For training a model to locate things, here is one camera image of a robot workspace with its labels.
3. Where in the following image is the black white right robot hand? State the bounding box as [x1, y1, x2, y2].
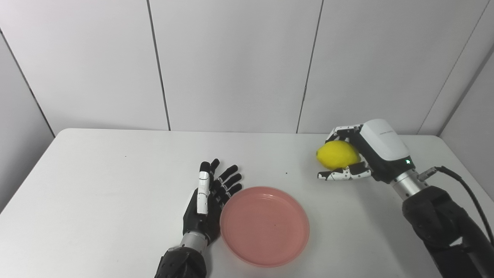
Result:
[317, 119, 416, 184]

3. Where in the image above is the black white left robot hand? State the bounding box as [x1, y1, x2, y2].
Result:
[183, 158, 243, 246]

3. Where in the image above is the yellow lemon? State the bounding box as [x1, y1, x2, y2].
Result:
[316, 140, 361, 170]

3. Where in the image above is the pink round plate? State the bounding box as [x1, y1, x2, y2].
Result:
[220, 186, 310, 268]

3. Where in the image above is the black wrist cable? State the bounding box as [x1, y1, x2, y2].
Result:
[419, 166, 494, 236]

